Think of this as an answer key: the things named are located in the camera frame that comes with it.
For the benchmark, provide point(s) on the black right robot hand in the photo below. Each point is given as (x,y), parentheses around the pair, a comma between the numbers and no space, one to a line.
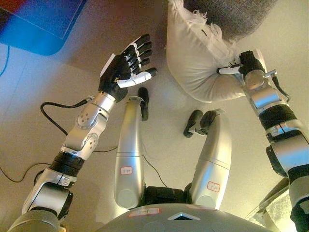
(251,62)

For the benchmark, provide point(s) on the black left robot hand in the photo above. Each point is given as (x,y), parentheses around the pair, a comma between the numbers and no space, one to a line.
(120,70)

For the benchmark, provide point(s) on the white fringed pillow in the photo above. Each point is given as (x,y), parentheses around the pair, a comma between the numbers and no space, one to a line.
(193,55)

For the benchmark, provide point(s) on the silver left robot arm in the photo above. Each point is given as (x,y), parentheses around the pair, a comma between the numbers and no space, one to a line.
(82,135)

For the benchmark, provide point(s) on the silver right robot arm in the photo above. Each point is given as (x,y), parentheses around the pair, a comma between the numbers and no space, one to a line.
(282,135)

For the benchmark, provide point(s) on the black left robot foot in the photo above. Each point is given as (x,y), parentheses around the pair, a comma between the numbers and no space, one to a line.
(144,101)

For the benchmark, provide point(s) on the grey fabric armchair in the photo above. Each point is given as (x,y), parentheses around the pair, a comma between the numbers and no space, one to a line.
(234,17)

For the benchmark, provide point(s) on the silver left robot leg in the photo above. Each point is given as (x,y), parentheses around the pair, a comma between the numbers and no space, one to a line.
(129,149)

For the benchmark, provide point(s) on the silver robot leg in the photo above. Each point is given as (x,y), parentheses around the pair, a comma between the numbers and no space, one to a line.
(129,149)
(213,164)

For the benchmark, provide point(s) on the reddish wooden cabinet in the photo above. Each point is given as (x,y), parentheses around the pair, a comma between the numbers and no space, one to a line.
(41,21)

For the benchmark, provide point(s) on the red-bordered leg sticker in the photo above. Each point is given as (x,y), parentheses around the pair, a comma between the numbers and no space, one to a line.
(127,170)
(213,186)

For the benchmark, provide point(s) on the silver right robot leg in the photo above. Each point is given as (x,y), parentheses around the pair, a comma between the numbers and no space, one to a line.
(213,164)

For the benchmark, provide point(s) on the red-bordered torso sticker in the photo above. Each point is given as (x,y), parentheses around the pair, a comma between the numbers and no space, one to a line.
(144,212)

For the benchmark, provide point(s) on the grey robot torso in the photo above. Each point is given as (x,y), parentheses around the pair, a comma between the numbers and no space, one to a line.
(183,223)

